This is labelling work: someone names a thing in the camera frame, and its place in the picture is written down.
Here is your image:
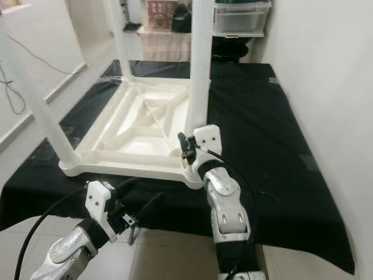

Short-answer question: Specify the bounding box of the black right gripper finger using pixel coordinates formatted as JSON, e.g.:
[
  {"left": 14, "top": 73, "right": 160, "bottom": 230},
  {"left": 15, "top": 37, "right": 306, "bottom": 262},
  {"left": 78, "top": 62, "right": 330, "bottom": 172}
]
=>
[{"left": 178, "top": 132, "right": 196, "bottom": 162}]

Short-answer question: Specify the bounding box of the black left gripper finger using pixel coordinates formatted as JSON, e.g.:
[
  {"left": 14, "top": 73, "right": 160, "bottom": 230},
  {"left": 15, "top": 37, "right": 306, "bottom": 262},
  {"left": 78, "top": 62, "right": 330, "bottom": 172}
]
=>
[
  {"left": 134, "top": 192, "right": 165, "bottom": 226},
  {"left": 114, "top": 177, "right": 142, "bottom": 200}
]

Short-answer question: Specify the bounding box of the white plastic table leg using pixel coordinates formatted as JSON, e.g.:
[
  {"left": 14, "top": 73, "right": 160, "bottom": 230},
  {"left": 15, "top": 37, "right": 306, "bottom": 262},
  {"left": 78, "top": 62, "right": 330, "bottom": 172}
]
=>
[
  {"left": 0, "top": 32, "right": 82, "bottom": 167},
  {"left": 102, "top": 0, "right": 133, "bottom": 82},
  {"left": 185, "top": 0, "right": 215, "bottom": 135}
]

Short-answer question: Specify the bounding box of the white plastic table top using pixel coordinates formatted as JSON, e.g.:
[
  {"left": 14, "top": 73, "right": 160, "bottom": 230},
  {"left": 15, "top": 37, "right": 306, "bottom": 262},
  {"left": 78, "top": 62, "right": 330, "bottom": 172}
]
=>
[{"left": 59, "top": 77, "right": 210, "bottom": 190}]

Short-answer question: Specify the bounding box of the black tablecloth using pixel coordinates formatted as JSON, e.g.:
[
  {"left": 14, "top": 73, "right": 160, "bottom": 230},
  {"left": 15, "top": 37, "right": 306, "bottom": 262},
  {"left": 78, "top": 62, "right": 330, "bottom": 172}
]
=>
[{"left": 0, "top": 60, "right": 356, "bottom": 275}]

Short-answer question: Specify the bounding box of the beige fringed cloth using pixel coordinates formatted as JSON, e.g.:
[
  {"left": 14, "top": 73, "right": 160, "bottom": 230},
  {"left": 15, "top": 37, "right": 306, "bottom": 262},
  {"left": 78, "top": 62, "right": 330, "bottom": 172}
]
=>
[{"left": 140, "top": 26, "right": 196, "bottom": 62}]

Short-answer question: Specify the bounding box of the dark metal bowl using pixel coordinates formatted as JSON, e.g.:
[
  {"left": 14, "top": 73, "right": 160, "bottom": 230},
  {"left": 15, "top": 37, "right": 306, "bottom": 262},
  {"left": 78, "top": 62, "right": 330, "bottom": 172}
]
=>
[{"left": 212, "top": 32, "right": 254, "bottom": 59}]

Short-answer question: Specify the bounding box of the red printed box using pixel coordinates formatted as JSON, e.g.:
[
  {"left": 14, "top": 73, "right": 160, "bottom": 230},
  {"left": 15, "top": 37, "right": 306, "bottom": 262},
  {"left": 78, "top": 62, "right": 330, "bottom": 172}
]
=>
[{"left": 147, "top": 0, "right": 178, "bottom": 31}]

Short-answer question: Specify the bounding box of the clear plastic drawer box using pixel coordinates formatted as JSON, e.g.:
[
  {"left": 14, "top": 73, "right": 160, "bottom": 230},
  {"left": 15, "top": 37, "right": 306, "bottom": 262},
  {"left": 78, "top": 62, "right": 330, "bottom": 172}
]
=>
[{"left": 213, "top": 0, "right": 272, "bottom": 37}]

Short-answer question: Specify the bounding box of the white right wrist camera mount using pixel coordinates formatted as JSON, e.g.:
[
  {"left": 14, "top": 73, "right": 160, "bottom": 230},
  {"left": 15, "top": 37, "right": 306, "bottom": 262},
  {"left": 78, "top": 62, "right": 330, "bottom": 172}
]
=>
[{"left": 186, "top": 124, "right": 223, "bottom": 181}]

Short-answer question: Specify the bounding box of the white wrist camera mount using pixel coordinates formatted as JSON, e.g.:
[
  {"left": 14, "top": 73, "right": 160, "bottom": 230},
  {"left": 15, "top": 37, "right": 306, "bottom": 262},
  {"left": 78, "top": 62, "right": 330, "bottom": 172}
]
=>
[
  {"left": 186, "top": 124, "right": 223, "bottom": 181},
  {"left": 86, "top": 181, "right": 117, "bottom": 241}
]

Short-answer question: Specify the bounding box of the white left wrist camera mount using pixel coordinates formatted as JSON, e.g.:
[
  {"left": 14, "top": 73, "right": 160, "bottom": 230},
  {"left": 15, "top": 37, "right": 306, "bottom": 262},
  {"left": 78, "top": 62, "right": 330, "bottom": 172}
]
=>
[{"left": 86, "top": 181, "right": 117, "bottom": 241}]

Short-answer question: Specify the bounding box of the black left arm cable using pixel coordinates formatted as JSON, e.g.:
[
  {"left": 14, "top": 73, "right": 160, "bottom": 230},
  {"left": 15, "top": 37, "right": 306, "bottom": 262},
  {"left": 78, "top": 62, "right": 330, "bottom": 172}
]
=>
[{"left": 16, "top": 187, "right": 91, "bottom": 280}]

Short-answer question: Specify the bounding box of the black wall cable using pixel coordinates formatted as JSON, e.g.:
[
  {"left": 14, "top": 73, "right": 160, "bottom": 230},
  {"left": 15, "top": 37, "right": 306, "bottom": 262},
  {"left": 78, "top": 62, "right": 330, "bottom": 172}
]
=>
[
  {"left": 6, "top": 35, "right": 73, "bottom": 75},
  {"left": 0, "top": 64, "right": 27, "bottom": 116}
]

